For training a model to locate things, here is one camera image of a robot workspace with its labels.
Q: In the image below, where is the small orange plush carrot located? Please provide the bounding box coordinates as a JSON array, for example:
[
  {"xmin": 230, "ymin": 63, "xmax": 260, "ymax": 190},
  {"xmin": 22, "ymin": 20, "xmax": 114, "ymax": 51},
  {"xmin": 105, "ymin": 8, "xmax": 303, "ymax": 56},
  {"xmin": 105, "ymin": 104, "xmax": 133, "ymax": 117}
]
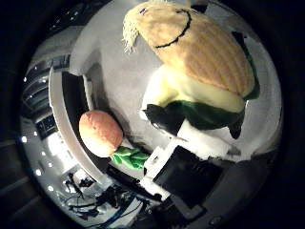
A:
[{"xmin": 78, "ymin": 109, "xmax": 151, "ymax": 171}]

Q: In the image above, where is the plush corn cob toy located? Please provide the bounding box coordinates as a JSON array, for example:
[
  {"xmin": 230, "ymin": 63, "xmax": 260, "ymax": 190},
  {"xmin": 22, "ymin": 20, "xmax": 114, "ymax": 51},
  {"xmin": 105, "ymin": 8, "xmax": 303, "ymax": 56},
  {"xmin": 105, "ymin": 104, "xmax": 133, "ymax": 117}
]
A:
[{"xmin": 122, "ymin": 0, "xmax": 261, "ymax": 141}]

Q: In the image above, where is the white plastic container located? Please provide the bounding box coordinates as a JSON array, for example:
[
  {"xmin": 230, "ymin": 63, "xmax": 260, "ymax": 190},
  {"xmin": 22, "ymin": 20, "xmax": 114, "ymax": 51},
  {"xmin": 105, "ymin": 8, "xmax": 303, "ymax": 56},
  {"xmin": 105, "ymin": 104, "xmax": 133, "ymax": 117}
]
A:
[{"xmin": 47, "ymin": 66, "xmax": 115, "ymax": 189}]

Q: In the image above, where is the black tangled cable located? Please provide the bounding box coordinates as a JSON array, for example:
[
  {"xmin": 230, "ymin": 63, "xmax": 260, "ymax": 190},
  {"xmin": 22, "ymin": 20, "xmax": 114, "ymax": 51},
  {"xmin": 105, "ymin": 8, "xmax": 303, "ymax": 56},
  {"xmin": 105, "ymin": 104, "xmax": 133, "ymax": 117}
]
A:
[{"xmin": 63, "ymin": 173, "xmax": 128, "ymax": 220}]

